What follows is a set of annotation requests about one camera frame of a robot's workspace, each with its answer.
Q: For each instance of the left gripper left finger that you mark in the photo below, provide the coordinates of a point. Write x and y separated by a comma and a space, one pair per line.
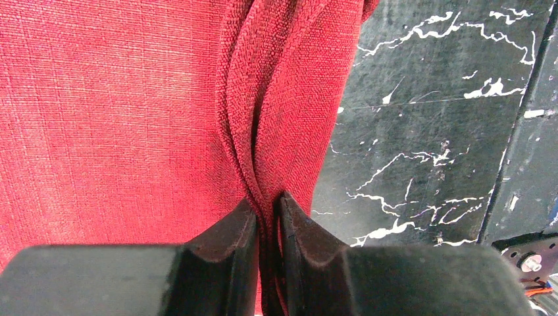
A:
215, 273

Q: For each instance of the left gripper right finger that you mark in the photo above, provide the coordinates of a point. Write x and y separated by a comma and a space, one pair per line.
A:
325, 276

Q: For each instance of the red cloth napkin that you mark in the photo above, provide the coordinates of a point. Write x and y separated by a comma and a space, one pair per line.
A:
136, 122

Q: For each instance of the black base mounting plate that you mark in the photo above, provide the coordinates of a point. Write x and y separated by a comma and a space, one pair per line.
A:
534, 256

